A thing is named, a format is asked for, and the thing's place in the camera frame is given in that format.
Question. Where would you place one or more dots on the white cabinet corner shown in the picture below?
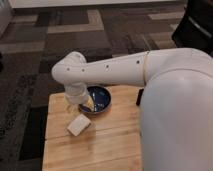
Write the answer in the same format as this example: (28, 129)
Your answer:
(6, 15)

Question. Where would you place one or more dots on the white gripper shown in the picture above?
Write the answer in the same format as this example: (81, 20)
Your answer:
(76, 96)

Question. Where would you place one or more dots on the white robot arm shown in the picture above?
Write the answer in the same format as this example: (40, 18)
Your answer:
(176, 119)

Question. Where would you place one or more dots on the black phone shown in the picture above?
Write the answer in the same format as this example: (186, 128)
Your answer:
(140, 93)

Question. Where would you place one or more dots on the black chair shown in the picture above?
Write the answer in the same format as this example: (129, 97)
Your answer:
(195, 29)

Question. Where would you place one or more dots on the dark blue bowl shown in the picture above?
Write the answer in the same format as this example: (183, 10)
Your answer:
(101, 100)

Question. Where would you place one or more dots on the white rectangular sponge block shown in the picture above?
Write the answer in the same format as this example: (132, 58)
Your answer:
(78, 124)

